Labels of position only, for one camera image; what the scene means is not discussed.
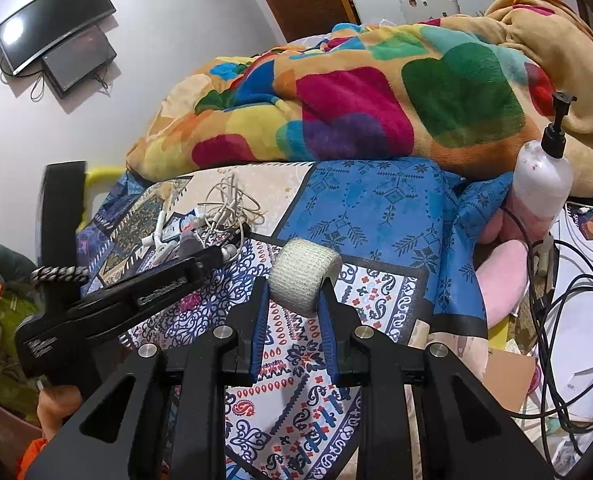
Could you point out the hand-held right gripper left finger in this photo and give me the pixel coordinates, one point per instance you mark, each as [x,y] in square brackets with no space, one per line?
[259,330]

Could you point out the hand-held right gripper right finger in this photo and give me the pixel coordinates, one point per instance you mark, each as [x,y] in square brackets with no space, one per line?
[329,345]

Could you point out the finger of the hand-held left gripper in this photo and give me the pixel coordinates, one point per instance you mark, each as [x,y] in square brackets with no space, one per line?
[216,255]

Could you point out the small purple-grey scrap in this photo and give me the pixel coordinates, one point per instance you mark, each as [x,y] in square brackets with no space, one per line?
[190,245]

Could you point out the white gauze bandage roll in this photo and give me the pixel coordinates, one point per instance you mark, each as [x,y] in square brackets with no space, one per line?
[304,275]

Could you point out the person's left forearm orange sleeve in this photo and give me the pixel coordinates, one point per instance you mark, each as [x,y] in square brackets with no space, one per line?
[30,460]

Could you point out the person's left hand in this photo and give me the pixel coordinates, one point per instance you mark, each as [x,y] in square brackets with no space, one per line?
[59,407]

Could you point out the small white blue packet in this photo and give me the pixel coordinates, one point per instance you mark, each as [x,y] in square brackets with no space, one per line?
[181,222]

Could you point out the white plastic clip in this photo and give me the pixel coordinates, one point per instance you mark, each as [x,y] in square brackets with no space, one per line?
[157,240]

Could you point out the green cloth bag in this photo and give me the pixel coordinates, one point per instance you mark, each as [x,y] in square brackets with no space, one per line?
[11,310]

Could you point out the blue patterned bed sheet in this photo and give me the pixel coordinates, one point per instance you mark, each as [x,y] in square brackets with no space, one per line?
[376,210]

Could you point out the brown cardboard piece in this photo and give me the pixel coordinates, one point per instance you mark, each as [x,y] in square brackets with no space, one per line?
[508,375]

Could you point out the pink plush cushion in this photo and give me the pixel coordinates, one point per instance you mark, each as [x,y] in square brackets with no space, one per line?
[501,280]

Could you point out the colourful patchwork fleece blanket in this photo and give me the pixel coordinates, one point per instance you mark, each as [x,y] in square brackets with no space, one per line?
[356,105]

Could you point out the small black monitor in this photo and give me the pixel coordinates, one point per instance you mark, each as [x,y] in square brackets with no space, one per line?
[79,62]

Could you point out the white pump bottle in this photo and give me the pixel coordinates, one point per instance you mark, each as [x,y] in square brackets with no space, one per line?
[541,180]

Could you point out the large black curved monitor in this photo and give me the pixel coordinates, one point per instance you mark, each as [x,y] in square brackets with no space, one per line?
[41,15]

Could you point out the tan fleece blanket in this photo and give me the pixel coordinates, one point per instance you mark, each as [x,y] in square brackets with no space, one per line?
[566,40]

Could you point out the yellow bed frame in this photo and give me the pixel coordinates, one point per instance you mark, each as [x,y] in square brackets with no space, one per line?
[101,175]

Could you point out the white wall box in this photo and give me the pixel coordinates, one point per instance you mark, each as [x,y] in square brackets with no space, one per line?
[426,5]

